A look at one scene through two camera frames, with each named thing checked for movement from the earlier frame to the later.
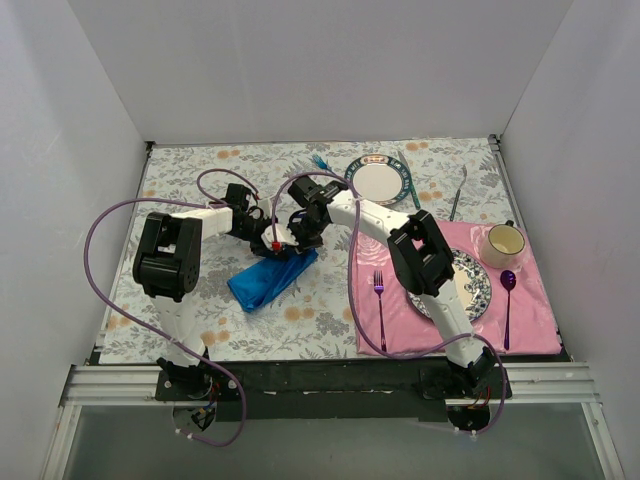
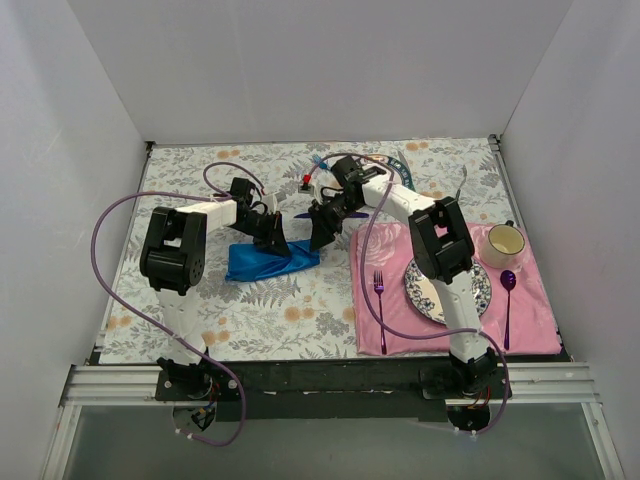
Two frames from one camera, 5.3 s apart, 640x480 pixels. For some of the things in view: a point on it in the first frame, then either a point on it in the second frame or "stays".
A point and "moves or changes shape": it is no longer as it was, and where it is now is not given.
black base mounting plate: [345, 390] stays
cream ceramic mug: [502, 245] stays
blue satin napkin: [258, 282] moves or changes shape
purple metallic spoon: [508, 280] stays
